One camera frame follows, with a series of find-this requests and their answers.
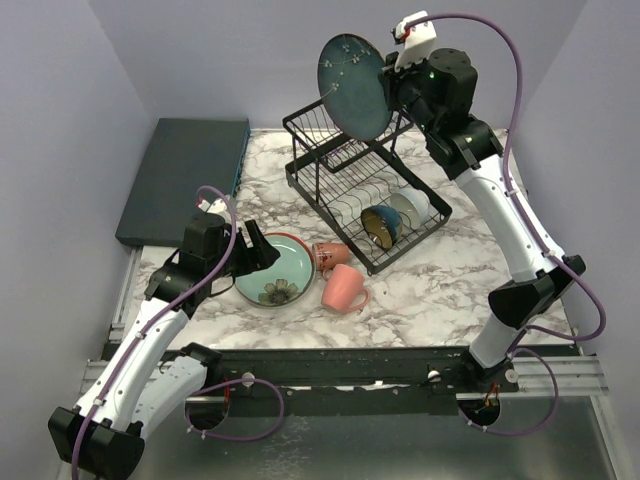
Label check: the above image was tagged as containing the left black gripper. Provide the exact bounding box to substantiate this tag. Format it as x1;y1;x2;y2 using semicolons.
208;219;280;279

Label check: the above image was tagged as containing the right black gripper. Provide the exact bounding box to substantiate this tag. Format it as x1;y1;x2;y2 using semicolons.
377;45;439;137

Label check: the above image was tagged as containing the blue glazed floral plate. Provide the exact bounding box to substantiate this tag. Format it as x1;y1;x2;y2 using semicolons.
317;33;392;141

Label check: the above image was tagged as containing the printed salmon coffee mug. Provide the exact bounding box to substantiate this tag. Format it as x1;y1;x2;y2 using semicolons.
312;242;350;272

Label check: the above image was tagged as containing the plain pink mug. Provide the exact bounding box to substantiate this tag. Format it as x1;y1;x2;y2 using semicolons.
321;264;371;314

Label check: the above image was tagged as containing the black wire dish rack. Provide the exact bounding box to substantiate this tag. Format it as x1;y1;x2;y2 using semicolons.
282;100;452;275

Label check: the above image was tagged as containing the white bowl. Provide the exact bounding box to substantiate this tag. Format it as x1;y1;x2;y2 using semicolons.
390;187;430;230

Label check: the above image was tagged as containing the dark bowl beige inside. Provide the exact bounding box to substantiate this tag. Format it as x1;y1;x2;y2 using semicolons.
360;204;403;251

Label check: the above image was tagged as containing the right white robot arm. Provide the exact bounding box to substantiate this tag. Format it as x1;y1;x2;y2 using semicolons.
380;48;586;392

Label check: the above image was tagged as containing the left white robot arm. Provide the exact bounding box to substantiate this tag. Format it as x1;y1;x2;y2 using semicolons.
48;212;280;479

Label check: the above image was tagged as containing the teal patterned bottom plate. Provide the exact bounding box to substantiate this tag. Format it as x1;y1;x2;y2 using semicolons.
236;279;310;308

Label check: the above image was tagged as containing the dark grey flat box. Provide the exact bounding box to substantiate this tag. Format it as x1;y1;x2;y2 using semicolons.
115;118;250;247

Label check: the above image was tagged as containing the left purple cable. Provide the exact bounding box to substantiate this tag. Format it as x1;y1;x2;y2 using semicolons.
69;185;285;480

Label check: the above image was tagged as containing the purple cable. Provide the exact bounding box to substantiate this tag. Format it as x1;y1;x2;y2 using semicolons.
69;185;285;480
404;11;607;437

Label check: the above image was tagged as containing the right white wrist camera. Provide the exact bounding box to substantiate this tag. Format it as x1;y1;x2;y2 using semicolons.
392;10;437;73

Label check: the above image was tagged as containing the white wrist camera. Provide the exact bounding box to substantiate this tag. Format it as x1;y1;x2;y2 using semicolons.
196;198;229;218
392;10;437;73

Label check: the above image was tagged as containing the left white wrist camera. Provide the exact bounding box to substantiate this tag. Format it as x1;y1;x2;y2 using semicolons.
196;198;229;218

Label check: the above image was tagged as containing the black mounting rail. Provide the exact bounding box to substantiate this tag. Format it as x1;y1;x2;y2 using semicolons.
159;344;521;419

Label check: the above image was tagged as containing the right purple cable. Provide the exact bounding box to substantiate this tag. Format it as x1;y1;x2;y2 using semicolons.
404;11;607;437

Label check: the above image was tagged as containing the aluminium frame rail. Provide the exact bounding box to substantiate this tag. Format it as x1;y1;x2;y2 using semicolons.
83;249;609;401

